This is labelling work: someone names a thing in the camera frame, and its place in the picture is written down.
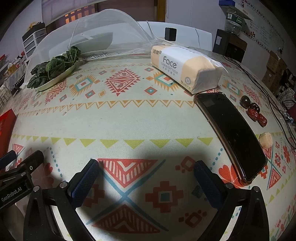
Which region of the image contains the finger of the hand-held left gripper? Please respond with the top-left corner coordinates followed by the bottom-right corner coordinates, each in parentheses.
top-left (0, 151), bottom-right (16, 166)
top-left (0, 150), bottom-right (44, 183)

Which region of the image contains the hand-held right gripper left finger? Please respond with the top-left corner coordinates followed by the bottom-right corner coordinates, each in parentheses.
top-left (23, 159), bottom-right (100, 241)

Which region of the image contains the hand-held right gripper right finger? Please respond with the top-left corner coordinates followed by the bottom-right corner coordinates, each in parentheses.
top-left (194, 160), bottom-right (270, 241)

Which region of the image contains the red box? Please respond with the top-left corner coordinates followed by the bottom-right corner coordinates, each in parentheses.
top-left (0, 109), bottom-right (17, 158)

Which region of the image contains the beige fruit piece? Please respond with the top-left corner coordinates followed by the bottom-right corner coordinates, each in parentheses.
top-left (258, 132), bottom-right (273, 149)

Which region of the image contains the black smartphone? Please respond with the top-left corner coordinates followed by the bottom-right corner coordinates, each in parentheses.
top-left (193, 92), bottom-right (268, 186)

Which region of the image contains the patterned tablecloth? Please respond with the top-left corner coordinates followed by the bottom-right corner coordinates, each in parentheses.
top-left (0, 46), bottom-right (296, 241)

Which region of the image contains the white lace cloth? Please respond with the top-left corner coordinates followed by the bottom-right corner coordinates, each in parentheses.
top-left (0, 67), bottom-right (28, 93)

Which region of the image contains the pale green plate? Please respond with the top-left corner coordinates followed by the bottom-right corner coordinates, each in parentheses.
top-left (35, 62), bottom-right (77, 92)

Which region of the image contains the plate of green leaves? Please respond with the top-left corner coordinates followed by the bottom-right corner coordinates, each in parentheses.
top-left (27, 46), bottom-right (81, 89)

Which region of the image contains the tissue pack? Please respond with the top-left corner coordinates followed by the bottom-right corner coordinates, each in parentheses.
top-left (150, 45), bottom-right (223, 95)

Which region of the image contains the plastic drawer unit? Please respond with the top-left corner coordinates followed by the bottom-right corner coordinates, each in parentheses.
top-left (22, 23), bottom-right (48, 58)

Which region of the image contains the plaid cloth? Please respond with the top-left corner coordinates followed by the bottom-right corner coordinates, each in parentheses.
top-left (277, 88), bottom-right (296, 109)

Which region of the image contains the stack of cardboard boxes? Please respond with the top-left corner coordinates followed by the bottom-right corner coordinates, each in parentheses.
top-left (261, 50), bottom-right (289, 93)

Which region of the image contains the black water dispenser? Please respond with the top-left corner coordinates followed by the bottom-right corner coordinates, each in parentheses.
top-left (212, 29), bottom-right (248, 63)

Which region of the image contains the white chair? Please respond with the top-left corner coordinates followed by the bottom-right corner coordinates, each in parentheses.
top-left (136, 21), bottom-right (213, 51)

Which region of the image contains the small black box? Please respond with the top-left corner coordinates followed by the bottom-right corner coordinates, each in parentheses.
top-left (164, 27), bottom-right (177, 42)

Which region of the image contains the white mesh food cover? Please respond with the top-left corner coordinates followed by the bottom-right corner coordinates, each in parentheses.
top-left (24, 9), bottom-right (160, 79)

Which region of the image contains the large water bottle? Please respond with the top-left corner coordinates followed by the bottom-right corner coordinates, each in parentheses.
top-left (225, 7), bottom-right (244, 35)

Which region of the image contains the black cable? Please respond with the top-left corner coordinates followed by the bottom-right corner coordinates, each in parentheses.
top-left (222, 54), bottom-right (296, 149)

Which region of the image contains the wall chart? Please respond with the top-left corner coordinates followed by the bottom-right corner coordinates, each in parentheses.
top-left (240, 0), bottom-right (286, 54)

